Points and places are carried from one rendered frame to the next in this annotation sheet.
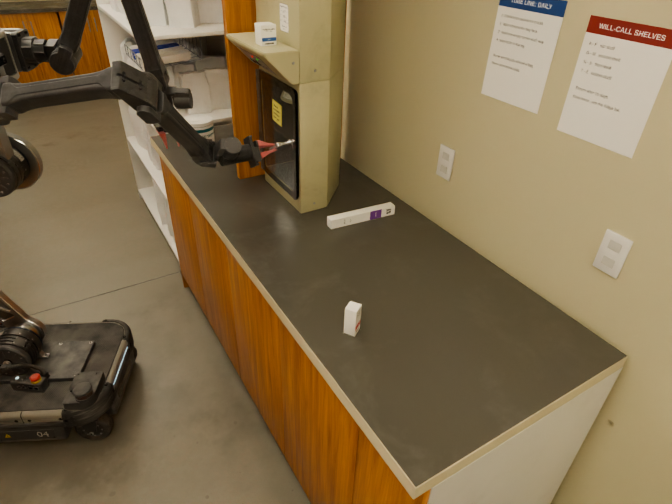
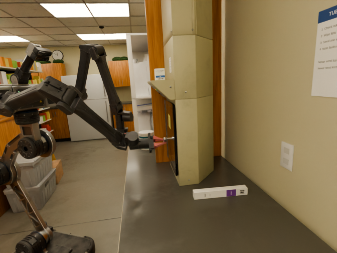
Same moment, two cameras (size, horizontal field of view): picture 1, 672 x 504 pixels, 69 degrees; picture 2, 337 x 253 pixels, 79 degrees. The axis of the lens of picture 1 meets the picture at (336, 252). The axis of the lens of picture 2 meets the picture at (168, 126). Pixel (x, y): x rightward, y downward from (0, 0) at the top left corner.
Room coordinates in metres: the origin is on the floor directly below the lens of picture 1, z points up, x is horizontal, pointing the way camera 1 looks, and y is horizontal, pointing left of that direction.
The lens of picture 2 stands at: (0.60, -0.25, 1.50)
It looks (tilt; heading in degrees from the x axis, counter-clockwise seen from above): 12 degrees down; 24
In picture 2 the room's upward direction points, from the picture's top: 3 degrees counter-clockwise
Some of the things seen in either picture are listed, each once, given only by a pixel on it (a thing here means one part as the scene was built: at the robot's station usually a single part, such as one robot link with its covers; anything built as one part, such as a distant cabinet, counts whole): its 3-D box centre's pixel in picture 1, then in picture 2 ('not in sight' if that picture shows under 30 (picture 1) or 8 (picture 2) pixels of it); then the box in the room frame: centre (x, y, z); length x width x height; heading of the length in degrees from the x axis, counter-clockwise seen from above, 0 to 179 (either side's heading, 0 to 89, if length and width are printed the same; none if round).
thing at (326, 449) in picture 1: (317, 310); not in sight; (1.58, 0.07, 0.45); 2.05 x 0.67 x 0.90; 32
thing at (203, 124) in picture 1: (199, 134); (146, 139); (2.10, 0.64, 1.02); 0.13 x 0.13 x 0.15
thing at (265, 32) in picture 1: (265, 34); (159, 74); (1.62, 0.25, 1.54); 0.05 x 0.05 x 0.06; 33
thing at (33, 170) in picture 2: not in sight; (29, 166); (2.19, 2.52, 0.49); 0.60 x 0.42 x 0.33; 32
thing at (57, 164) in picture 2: not in sight; (49, 172); (2.69, 2.89, 0.14); 0.41 x 0.32 x 0.28; 39
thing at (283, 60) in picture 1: (261, 57); (159, 89); (1.66, 0.27, 1.46); 0.32 x 0.12 x 0.10; 32
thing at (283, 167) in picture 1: (277, 134); (170, 134); (1.68, 0.23, 1.19); 0.30 x 0.01 x 0.40; 32
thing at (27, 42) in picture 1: (35, 50); not in sight; (1.68, 1.02, 1.45); 0.09 x 0.08 x 0.12; 6
